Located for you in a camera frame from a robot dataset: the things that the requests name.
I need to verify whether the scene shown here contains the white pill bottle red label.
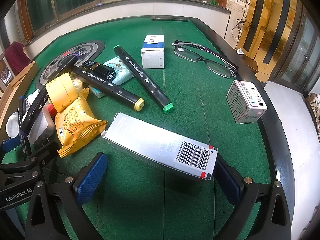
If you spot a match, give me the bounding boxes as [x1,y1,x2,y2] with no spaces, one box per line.
[5,112,20,138]

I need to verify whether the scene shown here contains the white charger plug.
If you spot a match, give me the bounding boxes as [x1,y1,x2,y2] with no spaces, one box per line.
[28,106,56,145]

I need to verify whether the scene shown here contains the yellow cheese cracker packet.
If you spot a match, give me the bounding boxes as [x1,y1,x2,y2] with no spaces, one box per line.
[55,88,108,158]

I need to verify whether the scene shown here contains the yellow tape roll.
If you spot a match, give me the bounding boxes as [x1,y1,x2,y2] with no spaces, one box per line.
[46,73,78,113]

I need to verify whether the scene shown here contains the black marker yellow cap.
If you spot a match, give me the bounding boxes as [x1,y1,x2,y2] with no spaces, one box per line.
[71,66,144,112]

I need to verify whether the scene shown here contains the black Chanel lipstick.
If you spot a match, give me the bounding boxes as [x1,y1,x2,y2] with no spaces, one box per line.
[80,60,116,81]

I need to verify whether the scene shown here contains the long silver barcode box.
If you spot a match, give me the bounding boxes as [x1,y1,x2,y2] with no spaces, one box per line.
[101,113,217,181]

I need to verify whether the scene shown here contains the white pink medicine box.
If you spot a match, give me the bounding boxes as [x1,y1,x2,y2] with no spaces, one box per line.
[226,80,267,124]

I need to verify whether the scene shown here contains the teal tissue packet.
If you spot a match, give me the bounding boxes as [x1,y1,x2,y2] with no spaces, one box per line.
[102,56,133,86]

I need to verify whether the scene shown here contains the black marker green caps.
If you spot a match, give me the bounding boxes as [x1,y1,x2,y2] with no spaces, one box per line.
[113,45,174,114]

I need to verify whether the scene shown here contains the white blue medicine box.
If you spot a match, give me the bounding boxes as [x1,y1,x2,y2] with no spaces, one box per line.
[140,35,164,69]

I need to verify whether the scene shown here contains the red hooks plastic package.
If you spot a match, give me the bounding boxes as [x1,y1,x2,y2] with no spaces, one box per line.
[47,103,57,119]

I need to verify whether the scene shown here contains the cardboard tray box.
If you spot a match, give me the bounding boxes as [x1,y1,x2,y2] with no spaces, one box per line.
[0,61,39,142]

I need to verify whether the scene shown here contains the maroon cloth on chair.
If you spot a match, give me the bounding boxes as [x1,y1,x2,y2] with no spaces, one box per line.
[5,41,30,75]

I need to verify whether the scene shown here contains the round tire pattern mat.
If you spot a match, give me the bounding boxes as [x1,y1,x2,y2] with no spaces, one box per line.
[35,40,105,90]

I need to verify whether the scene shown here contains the yellow wooden cabinet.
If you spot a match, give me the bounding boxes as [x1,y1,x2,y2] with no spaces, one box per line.
[236,0,301,83]

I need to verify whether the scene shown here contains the black frame eyeglasses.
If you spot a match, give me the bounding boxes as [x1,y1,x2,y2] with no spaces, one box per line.
[172,40,238,79]

